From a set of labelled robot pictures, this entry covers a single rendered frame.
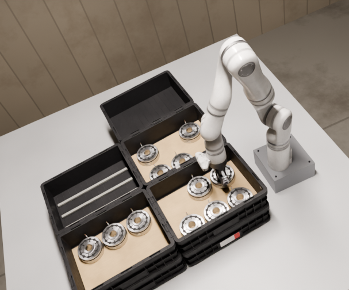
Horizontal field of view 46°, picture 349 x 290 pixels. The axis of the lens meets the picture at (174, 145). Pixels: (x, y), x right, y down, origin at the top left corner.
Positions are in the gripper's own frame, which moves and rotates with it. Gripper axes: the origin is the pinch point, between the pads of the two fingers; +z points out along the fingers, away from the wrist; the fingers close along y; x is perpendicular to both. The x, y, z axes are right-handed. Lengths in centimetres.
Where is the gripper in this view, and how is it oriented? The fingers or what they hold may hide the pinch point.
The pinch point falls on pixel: (221, 178)
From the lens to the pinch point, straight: 171.0
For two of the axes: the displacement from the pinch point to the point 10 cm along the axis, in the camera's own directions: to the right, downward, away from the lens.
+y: -3.2, -6.6, 6.8
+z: 2.1, 6.6, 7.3
